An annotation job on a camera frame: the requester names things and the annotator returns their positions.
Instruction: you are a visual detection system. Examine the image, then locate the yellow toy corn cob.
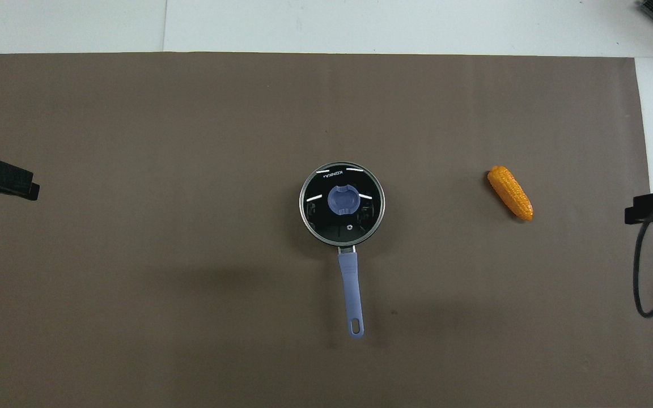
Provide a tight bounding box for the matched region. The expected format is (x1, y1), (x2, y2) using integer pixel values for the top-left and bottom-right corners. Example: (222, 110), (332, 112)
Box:
(487, 165), (534, 222)

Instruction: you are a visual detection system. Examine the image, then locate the glass lid purple knob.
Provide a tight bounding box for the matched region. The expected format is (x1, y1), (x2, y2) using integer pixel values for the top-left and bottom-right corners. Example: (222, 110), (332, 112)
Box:
(299, 162), (386, 248)

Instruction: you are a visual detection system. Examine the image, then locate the brown table mat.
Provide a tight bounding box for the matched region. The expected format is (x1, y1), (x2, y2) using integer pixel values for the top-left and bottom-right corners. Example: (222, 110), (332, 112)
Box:
(0, 52), (653, 408)

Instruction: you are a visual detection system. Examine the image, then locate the black pot purple handle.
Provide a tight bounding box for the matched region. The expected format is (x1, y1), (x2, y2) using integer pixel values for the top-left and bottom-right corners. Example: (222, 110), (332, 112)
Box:
(299, 162), (386, 340)

